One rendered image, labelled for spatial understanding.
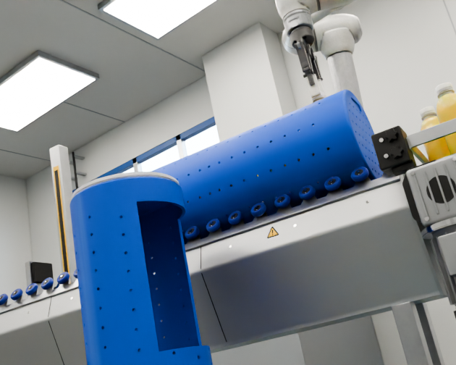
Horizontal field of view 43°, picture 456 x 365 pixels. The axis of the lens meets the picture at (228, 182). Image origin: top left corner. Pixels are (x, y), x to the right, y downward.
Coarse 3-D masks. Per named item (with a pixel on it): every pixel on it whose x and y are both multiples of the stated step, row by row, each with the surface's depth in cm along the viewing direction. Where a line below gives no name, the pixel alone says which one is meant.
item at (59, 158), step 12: (60, 156) 263; (60, 168) 261; (60, 180) 260; (60, 192) 258; (60, 204) 257; (60, 216) 255; (60, 228) 254; (60, 240) 252; (72, 240) 252; (60, 252) 251; (72, 252) 250; (72, 264) 247; (72, 276) 245
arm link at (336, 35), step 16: (336, 16) 236; (352, 16) 235; (320, 32) 235; (336, 32) 233; (352, 32) 234; (320, 48) 239; (336, 48) 233; (352, 48) 236; (336, 64) 234; (352, 64) 235; (336, 80) 234; (352, 80) 232
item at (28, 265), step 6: (30, 264) 210; (36, 264) 210; (42, 264) 212; (48, 264) 215; (30, 270) 209; (36, 270) 209; (42, 270) 211; (48, 270) 214; (30, 276) 208; (36, 276) 208; (42, 276) 210; (48, 276) 213; (30, 282) 207; (36, 282) 208
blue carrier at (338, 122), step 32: (352, 96) 162; (256, 128) 167; (288, 128) 158; (320, 128) 152; (352, 128) 148; (192, 160) 174; (224, 160) 165; (256, 160) 160; (288, 160) 155; (320, 160) 152; (352, 160) 149; (192, 192) 169; (224, 192) 164; (256, 192) 161; (288, 192) 158; (320, 192) 157; (192, 224) 171; (224, 224) 170
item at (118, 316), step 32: (96, 192) 135; (128, 192) 134; (160, 192) 137; (96, 224) 133; (128, 224) 131; (160, 224) 158; (96, 256) 131; (128, 256) 129; (160, 256) 156; (96, 288) 129; (128, 288) 126; (160, 288) 153; (96, 320) 127; (128, 320) 124; (160, 320) 151; (192, 320) 146; (96, 352) 126; (128, 352) 122; (160, 352) 122; (192, 352) 126
